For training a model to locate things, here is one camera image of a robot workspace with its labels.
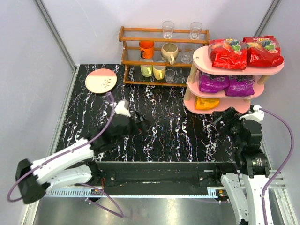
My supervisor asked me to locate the orange candy bag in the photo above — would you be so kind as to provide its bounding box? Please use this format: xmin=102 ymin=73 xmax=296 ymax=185
xmin=195 ymin=97 xmax=220 ymax=110

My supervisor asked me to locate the purple candy bag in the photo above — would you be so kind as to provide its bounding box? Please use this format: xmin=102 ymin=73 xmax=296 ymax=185
xmin=199 ymin=72 xmax=229 ymax=93
xmin=225 ymin=75 xmax=255 ymax=97

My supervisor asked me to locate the pink and cream plate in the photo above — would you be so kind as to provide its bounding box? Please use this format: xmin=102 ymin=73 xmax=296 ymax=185
xmin=85 ymin=68 xmax=117 ymax=94

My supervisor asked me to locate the red candy bag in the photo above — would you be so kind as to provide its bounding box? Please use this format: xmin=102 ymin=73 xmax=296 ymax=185
xmin=243 ymin=35 xmax=284 ymax=68
xmin=208 ymin=38 xmax=247 ymax=70

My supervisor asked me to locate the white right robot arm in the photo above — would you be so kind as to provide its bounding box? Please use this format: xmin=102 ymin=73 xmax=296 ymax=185
xmin=213 ymin=106 xmax=274 ymax=225

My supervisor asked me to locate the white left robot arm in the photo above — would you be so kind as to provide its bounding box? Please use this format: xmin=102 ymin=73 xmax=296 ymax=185
xmin=15 ymin=111 xmax=151 ymax=204

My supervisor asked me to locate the pink three-tier shelf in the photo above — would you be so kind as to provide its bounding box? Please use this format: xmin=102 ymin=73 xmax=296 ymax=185
xmin=184 ymin=46 xmax=285 ymax=114

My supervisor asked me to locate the clear glass bottom shelf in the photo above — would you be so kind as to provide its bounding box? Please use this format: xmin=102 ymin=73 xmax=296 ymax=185
xmin=165 ymin=69 xmax=175 ymax=83

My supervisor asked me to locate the clear glass shelf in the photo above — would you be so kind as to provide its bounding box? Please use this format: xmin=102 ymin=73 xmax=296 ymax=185
xmin=181 ymin=44 xmax=195 ymax=64
xmin=165 ymin=69 xmax=175 ymax=83

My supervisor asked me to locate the clear glass middle shelf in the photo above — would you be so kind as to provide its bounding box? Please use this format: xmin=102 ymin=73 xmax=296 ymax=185
xmin=181 ymin=44 xmax=195 ymax=64

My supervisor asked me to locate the pale green mug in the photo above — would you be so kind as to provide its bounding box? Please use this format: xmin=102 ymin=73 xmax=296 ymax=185
xmin=140 ymin=65 xmax=153 ymax=77

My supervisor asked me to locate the cream yellow mug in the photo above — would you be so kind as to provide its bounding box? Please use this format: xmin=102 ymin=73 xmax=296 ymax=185
xmin=153 ymin=65 xmax=166 ymax=80

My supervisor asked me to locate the brown wooden cup rack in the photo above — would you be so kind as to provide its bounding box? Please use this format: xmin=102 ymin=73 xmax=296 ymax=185
xmin=118 ymin=26 xmax=210 ymax=87

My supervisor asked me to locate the orange mug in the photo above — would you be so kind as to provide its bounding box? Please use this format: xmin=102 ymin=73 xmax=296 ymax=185
xmin=139 ymin=41 xmax=155 ymax=59

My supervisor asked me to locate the beige round mug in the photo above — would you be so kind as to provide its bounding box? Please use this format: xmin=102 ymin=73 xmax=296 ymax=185
xmin=161 ymin=43 xmax=179 ymax=65

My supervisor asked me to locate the clear glass top right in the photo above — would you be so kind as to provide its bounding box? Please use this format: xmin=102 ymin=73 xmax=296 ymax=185
xmin=190 ymin=22 xmax=203 ymax=40

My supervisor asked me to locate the clear glass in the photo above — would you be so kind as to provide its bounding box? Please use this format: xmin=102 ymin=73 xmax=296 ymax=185
xmin=162 ymin=21 xmax=174 ymax=39
xmin=190 ymin=22 xmax=203 ymax=40

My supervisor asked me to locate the clear glass top left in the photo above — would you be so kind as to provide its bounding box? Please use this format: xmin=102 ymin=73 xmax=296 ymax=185
xmin=162 ymin=21 xmax=174 ymax=39

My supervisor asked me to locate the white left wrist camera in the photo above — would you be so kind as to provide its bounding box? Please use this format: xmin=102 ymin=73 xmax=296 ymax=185
xmin=110 ymin=99 xmax=131 ymax=117

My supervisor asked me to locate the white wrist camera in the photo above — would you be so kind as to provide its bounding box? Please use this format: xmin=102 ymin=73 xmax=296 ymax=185
xmin=110 ymin=99 xmax=131 ymax=117
xmin=239 ymin=105 xmax=264 ymax=123

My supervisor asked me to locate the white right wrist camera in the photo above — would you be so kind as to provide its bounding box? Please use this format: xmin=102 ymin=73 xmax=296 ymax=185
xmin=239 ymin=105 xmax=264 ymax=123

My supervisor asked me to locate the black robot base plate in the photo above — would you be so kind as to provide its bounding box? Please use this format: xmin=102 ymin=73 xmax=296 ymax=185
xmin=87 ymin=162 xmax=238 ymax=187

